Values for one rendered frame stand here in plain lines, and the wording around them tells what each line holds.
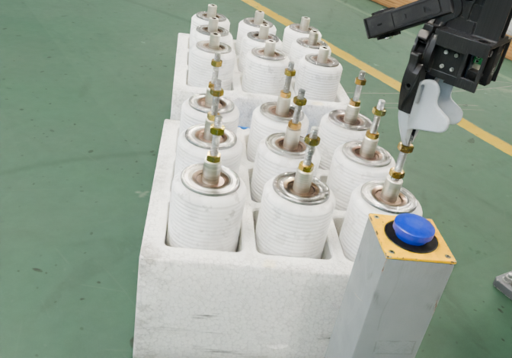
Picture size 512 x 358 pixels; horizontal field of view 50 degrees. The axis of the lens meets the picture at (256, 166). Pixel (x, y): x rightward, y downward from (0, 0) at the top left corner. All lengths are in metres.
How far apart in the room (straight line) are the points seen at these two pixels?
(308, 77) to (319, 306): 0.59
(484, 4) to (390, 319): 0.34
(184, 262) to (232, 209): 0.09
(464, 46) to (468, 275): 0.59
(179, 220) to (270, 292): 0.15
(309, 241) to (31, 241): 0.50
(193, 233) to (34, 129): 0.72
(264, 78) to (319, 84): 0.12
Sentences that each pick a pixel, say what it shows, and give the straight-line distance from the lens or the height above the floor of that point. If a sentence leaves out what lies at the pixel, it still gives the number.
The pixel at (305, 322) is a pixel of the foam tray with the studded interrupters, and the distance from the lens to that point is 0.76.
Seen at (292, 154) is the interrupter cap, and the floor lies 0.25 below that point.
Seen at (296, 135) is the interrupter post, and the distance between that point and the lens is 0.80.
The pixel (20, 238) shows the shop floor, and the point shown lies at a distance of 1.01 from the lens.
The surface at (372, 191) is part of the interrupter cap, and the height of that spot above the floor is 0.25.
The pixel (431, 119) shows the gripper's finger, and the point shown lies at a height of 0.38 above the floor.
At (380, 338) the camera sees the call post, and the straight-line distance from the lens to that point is 0.60.
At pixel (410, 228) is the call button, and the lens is 0.55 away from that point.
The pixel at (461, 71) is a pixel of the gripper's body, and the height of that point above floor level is 0.45.
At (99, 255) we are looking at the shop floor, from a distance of 0.96.
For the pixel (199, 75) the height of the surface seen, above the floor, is 0.20.
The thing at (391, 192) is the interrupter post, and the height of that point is 0.27.
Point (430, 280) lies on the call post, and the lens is 0.56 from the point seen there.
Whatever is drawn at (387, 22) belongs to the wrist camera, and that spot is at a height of 0.47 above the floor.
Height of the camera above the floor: 0.62
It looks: 29 degrees down
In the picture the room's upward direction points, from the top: 10 degrees clockwise
